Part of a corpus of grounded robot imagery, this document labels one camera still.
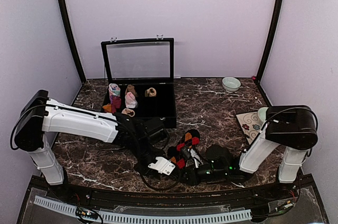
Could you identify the beige rolled sock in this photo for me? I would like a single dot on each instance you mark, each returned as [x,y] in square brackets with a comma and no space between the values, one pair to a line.
[129,112]

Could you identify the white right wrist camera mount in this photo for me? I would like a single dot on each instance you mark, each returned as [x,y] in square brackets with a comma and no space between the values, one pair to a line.
[195,158]

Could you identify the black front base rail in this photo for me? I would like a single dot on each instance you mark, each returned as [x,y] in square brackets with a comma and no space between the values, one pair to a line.
[95,197]

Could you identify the black left frame post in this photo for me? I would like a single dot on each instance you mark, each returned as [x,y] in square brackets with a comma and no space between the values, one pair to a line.
[71,41]

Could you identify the square floral plate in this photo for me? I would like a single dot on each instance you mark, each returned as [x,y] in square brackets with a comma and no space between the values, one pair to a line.
[250,124]

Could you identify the small circuit board right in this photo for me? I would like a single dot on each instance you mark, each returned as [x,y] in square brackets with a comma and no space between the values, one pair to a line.
[286,205]

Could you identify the black box with glass lid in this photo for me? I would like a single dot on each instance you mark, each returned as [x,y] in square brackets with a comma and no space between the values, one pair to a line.
[143,63]

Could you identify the magenta rolled sock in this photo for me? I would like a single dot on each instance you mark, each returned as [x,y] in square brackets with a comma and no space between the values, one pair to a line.
[115,102]

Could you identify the black argyle orange red sock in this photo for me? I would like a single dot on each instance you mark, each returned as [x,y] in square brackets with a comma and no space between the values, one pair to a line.
[180,153]

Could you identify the pink white rolled sock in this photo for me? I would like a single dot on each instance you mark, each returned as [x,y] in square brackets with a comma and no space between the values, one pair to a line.
[130,100]

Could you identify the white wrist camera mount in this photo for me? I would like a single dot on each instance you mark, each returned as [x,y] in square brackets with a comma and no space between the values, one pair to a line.
[195,158]
[162,166]

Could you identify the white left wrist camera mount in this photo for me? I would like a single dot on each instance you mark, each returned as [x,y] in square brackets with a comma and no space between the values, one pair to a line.
[162,166]

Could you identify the pale green bowl at back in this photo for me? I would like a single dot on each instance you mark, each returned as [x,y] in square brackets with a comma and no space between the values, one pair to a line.
[231,84]

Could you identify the small circuit board left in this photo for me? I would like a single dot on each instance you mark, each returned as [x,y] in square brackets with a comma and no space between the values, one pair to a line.
[86,214]

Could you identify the striped beige maroon sock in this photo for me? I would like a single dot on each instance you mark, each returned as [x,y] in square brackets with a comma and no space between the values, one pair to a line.
[150,92]

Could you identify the small circuit board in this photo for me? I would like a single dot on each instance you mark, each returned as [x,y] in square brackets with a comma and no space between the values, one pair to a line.
[286,205]
[86,214]

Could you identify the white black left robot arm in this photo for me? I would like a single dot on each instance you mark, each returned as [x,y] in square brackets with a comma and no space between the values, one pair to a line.
[43,114]

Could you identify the orange rolled sock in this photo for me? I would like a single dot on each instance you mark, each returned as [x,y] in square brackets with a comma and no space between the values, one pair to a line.
[107,108]

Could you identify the brown rolled sock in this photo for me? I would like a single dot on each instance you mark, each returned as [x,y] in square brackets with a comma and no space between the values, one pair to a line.
[131,89]

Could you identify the white slotted cable duct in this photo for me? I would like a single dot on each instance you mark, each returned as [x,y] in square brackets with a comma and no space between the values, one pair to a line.
[114,217]

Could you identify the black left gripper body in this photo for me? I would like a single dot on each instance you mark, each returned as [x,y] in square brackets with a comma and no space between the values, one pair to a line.
[152,172]

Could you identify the black right frame post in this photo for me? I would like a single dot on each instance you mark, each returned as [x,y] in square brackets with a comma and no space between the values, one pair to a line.
[269,40]

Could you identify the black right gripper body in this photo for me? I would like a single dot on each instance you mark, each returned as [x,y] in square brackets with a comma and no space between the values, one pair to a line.
[216,175]

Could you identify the black frame post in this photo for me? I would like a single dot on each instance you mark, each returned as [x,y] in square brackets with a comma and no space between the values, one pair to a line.
[269,40]
[71,41]

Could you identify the pale green bowl on plate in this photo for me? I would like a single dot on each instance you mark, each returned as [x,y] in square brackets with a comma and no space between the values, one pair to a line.
[262,114]

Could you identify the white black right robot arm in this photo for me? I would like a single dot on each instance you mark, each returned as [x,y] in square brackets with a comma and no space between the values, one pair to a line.
[294,127]

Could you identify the multicolour rolled sock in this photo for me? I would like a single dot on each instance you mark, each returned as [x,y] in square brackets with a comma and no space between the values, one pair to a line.
[114,89]

